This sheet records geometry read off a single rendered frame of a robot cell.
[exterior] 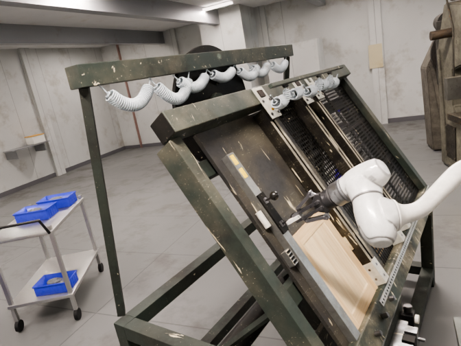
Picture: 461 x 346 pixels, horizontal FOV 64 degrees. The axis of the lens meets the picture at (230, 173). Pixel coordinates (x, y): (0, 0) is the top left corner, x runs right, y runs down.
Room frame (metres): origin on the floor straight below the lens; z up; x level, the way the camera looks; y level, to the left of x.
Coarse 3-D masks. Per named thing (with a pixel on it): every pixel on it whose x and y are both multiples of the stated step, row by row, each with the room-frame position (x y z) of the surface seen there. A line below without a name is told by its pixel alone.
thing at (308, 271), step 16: (224, 160) 1.60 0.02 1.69; (240, 176) 1.55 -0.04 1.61; (256, 192) 1.54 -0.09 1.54; (256, 208) 1.52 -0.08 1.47; (272, 224) 1.48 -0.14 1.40; (288, 240) 1.45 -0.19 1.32; (304, 256) 1.44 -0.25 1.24; (304, 272) 1.41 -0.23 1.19; (320, 288) 1.37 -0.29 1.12; (336, 304) 1.36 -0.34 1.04; (336, 320) 1.34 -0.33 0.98; (352, 336) 1.30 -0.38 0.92
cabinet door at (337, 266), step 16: (304, 224) 1.62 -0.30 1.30; (320, 224) 1.69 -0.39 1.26; (304, 240) 1.54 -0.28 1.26; (320, 240) 1.62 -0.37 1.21; (336, 240) 1.69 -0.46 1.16; (320, 256) 1.54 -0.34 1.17; (336, 256) 1.61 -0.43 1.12; (352, 256) 1.68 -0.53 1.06; (320, 272) 1.47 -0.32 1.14; (336, 272) 1.53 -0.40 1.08; (352, 272) 1.60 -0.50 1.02; (336, 288) 1.46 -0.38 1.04; (352, 288) 1.52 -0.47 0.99; (368, 288) 1.59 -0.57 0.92; (352, 304) 1.45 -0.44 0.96; (368, 304) 1.51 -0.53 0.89; (352, 320) 1.38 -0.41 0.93
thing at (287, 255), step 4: (288, 248) 1.44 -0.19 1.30; (284, 252) 1.41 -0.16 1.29; (288, 252) 1.44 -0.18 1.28; (292, 252) 1.43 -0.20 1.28; (284, 256) 1.41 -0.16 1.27; (288, 256) 1.40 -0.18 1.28; (292, 256) 1.42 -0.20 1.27; (288, 260) 1.40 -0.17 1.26; (292, 260) 1.41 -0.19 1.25; (296, 260) 1.42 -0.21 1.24; (288, 264) 1.41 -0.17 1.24; (292, 264) 1.39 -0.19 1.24
